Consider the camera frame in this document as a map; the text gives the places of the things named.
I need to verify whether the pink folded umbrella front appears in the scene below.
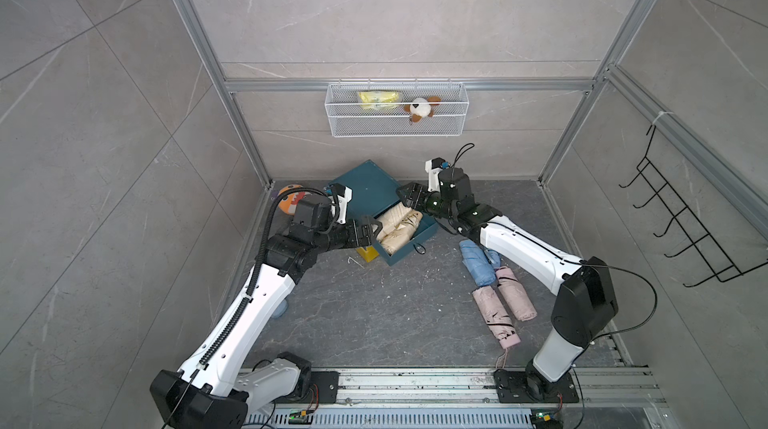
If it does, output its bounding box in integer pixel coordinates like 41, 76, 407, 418
472, 286, 521, 350

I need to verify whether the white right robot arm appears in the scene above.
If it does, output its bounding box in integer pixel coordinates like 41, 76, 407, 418
396, 159, 619, 401

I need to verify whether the brown white plush dog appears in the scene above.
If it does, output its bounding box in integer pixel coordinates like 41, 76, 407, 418
404, 96, 442, 125

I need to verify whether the yellow package in basket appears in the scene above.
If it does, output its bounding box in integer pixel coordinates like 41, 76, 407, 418
357, 91, 402, 111

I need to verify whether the pink folded umbrella rear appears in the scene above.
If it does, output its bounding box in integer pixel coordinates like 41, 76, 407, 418
495, 266, 538, 322

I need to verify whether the orange shark plush toy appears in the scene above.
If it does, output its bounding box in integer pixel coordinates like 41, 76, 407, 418
277, 184, 307, 216

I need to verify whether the blue folded umbrella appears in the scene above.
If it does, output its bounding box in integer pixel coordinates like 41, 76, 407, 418
484, 249, 503, 270
459, 240, 496, 287

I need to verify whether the beige umbrella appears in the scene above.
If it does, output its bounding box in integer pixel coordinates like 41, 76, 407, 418
380, 211, 423, 256
377, 203, 413, 242

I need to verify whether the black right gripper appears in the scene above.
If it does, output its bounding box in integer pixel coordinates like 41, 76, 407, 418
396, 184, 457, 224

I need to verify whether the black wire wall hook rack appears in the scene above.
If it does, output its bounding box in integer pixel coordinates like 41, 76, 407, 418
619, 125, 767, 289

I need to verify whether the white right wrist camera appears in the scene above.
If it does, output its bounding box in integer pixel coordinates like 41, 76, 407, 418
425, 158, 449, 192

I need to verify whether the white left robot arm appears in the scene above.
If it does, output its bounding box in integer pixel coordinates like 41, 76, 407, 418
150, 184, 382, 428

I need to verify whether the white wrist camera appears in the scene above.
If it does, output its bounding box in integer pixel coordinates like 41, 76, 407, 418
327, 183, 353, 225
425, 158, 449, 192

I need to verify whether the pink folded umbrella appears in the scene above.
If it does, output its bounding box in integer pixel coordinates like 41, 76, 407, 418
472, 286, 521, 350
495, 266, 538, 322

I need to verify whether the blue folded umbrella left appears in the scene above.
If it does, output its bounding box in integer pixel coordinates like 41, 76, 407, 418
459, 240, 496, 287

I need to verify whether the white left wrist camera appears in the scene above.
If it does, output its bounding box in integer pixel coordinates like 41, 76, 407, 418
327, 183, 353, 225

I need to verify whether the light blue cup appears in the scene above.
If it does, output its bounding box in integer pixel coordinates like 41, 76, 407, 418
271, 299, 288, 319

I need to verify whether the metal base rail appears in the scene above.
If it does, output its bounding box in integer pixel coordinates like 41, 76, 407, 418
244, 367, 677, 428

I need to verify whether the white wire wall basket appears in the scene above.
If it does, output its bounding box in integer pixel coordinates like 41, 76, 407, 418
324, 81, 470, 138

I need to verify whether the blue folded umbrella right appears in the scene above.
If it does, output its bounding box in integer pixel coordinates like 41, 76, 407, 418
484, 249, 503, 270

